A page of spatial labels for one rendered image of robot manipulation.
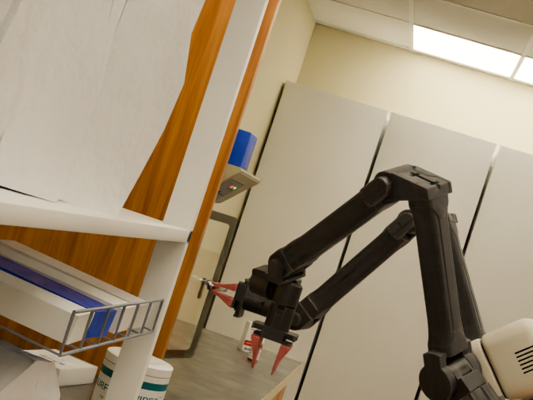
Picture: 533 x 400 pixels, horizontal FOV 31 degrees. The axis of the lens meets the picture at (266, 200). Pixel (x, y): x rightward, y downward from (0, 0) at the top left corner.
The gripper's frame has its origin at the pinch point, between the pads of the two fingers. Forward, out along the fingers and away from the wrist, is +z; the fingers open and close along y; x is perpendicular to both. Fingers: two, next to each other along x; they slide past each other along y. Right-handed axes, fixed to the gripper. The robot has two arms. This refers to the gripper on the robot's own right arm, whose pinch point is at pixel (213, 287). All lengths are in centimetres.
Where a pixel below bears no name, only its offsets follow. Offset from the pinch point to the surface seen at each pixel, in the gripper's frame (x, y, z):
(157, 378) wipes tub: 73, -12, -11
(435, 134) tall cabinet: -293, 91, -29
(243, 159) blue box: 16.9, 33.3, -0.9
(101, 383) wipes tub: 74, -16, -2
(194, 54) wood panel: 28, 53, 16
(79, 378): 45, -24, 12
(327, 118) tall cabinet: -291, 81, 31
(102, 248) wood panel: 28.6, 3.1, 22.2
